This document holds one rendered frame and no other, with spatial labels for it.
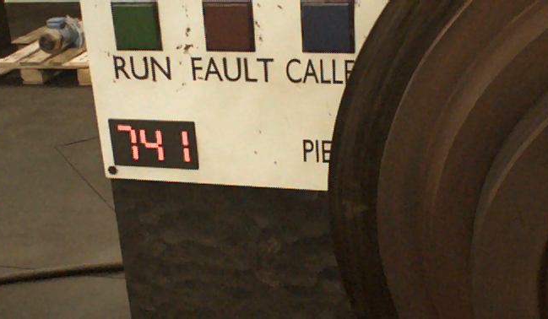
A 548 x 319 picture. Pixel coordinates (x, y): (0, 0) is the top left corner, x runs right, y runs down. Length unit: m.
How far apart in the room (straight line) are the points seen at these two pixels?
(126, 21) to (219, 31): 0.08
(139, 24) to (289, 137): 0.15
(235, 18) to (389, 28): 0.19
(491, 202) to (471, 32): 0.10
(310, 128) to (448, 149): 0.22
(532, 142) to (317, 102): 0.28
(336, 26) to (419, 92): 0.16
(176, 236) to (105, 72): 0.17
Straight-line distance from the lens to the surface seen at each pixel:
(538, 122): 0.42
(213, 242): 0.76
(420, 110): 0.49
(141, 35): 0.68
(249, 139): 0.68
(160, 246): 0.79
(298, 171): 0.68
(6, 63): 5.16
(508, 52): 0.46
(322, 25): 0.63
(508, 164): 0.42
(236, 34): 0.65
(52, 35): 5.08
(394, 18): 0.49
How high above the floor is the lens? 1.35
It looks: 22 degrees down
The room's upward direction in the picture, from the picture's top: 4 degrees counter-clockwise
